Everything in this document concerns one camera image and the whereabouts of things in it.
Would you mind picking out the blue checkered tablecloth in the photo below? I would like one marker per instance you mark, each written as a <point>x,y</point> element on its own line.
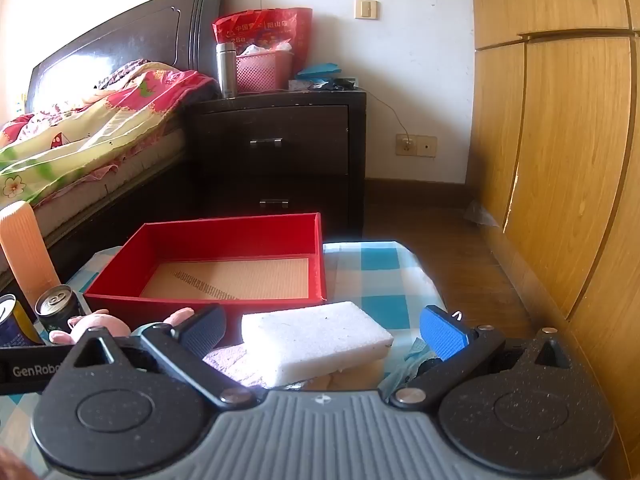
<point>380,280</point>

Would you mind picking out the dark green drink can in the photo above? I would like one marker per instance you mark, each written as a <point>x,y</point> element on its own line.
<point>60,310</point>

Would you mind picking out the floral printed blanket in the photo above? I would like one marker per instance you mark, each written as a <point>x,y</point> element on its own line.
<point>90,130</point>

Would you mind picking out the white foam sponge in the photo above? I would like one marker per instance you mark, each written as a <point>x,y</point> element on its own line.
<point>310,340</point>

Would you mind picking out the small black object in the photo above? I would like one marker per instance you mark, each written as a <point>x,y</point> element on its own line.
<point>344,83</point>

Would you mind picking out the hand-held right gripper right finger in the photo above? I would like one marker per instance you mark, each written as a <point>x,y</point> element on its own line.
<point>442,332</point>

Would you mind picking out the white crumpled tissue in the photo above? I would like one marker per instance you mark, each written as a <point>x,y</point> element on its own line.
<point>262,49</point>

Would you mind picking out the clear plastic scrap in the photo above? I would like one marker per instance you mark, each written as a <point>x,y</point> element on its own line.
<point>482,214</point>

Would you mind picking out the dark wooden headboard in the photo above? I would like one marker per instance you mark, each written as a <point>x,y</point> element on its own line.
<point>125,35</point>

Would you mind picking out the pink plastic basket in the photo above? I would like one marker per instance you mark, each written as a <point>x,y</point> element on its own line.
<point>262,72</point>

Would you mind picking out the blue and yellow can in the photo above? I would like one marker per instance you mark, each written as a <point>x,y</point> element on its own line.
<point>15,325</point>

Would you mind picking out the beige light switch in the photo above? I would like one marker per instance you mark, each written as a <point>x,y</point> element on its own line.
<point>366,9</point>

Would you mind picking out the blue face mask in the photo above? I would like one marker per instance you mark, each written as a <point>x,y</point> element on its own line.
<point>400,380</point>

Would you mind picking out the red plastic bag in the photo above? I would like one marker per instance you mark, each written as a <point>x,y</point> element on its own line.
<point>265,27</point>

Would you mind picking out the red cardboard box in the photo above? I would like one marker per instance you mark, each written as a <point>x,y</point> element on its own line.
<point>280,245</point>

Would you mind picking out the blue folded paper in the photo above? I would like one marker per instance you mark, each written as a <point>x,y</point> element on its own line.
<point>320,71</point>

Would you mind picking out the dark wooden nightstand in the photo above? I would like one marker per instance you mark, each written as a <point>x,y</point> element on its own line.
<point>300,160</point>

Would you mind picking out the purple knitted cloth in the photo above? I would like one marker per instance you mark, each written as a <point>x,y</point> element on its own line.
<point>230,365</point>

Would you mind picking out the beige wall outlet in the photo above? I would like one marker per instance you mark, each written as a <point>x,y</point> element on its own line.
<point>422,146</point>

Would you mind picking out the orange ribbed bottle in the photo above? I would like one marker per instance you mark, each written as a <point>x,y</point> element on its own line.
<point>25,250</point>

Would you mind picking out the pink pig plush toy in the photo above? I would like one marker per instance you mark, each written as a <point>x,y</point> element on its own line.
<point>100,322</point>

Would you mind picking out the yellow wooden wardrobe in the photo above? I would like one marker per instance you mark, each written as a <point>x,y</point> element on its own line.
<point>560,135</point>

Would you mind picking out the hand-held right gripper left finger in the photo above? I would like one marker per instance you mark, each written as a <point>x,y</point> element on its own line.
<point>205,327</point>

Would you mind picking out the steel thermos flask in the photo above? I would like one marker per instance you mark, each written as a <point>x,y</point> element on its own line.
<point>226,70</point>

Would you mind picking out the cream plush bear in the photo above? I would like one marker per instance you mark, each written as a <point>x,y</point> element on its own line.
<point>350,377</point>

